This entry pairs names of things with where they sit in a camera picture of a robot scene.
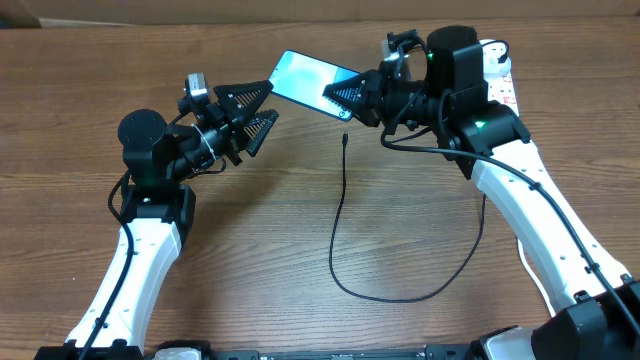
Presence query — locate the black USB charging cable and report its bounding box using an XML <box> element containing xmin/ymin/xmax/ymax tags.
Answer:
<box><xmin>328</xmin><ymin>39</ymin><xmax>512</xmax><ymax>304</ymax></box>

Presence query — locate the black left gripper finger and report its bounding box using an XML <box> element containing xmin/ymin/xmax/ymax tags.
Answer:
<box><xmin>213</xmin><ymin>80</ymin><xmax>273</xmax><ymax>125</ymax></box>
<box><xmin>244</xmin><ymin>109</ymin><xmax>279</xmax><ymax>157</ymax></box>

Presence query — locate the white charger plug adapter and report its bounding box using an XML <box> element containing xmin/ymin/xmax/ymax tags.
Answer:
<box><xmin>480</xmin><ymin>39</ymin><xmax>512</xmax><ymax>80</ymax></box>

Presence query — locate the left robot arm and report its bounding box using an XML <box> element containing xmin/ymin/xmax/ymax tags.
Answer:
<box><xmin>36</xmin><ymin>73</ymin><xmax>278</xmax><ymax>359</ymax></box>

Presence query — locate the blue Samsung Galaxy smartphone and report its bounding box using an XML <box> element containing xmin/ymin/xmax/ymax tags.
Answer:
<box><xmin>269</xmin><ymin>49</ymin><xmax>358</xmax><ymax>121</ymax></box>

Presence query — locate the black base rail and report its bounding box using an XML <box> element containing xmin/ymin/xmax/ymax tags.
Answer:
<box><xmin>145</xmin><ymin>340</ymin><xmax>487</xmax><ymax>360</ymax></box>

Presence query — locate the white power strip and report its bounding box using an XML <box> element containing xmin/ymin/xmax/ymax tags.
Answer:
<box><xmin>484</xmin><ymin>74</ymin><xmax>519</xmax><ymax>115</ymax></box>

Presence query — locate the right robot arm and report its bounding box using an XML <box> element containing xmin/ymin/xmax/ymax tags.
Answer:
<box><xmin>324</xmin><ymin>25</ymin><xmax>639</xmax><ymax>359</ymax></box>

